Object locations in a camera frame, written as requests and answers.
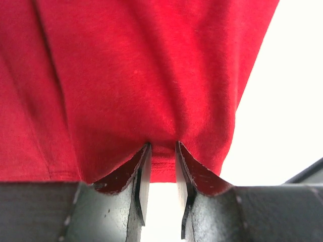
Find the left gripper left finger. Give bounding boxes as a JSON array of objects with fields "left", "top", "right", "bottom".
[{"left": 1, "top": 144, "right": 151, "bottom": 241}]

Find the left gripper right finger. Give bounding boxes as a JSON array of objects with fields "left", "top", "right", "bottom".
[{"left": 175, "top": 142, "right": 322, "bottom": 241}]

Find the dark red t shirt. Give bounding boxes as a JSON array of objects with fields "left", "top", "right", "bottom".
[{"left": 1, "top": 1, "right": 278, "bottom": 183}]

